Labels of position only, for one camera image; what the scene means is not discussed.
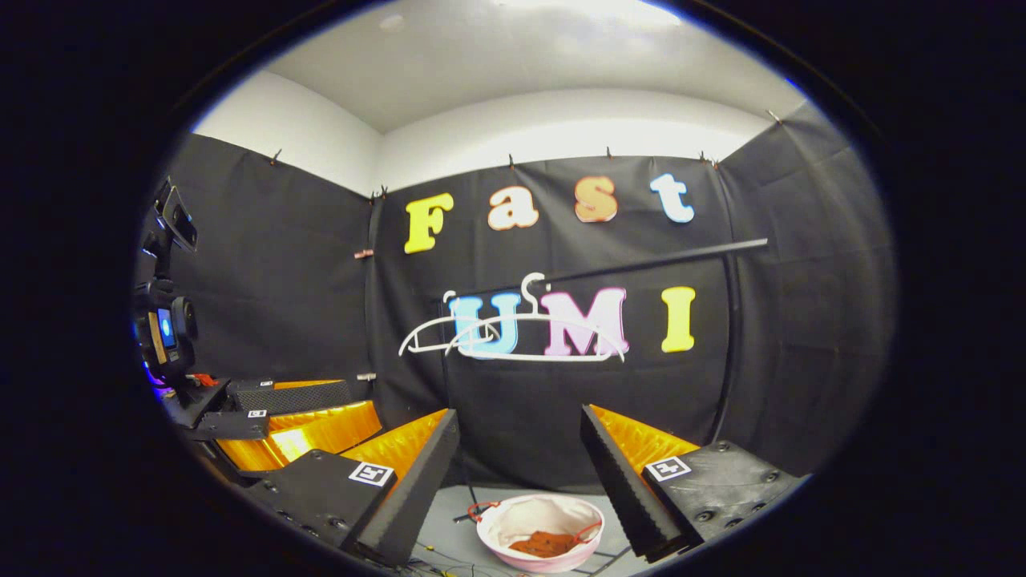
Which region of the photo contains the black backdrop cloth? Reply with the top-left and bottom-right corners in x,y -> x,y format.
136,100 -> 895,491

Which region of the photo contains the white plastic clothes hanger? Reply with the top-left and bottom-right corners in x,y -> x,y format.
445,272 -> 628,364
398,290 -> 503,358

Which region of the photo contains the black clothes rail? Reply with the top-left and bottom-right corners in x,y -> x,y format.
439,237 -> 770,446

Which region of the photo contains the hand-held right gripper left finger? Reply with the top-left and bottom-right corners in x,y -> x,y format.
239,407 -> 463,570

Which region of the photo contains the white laundry hamper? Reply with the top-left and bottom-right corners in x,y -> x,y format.
467,493 -> 607,575

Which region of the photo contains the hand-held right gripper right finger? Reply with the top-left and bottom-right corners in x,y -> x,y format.
579,402 -> 806,563

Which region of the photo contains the orange corduroy jacket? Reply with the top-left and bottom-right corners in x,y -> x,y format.
509,530 -> 580,559

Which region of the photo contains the large ceiling light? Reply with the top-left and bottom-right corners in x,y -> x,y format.
497,0 -> 682,30

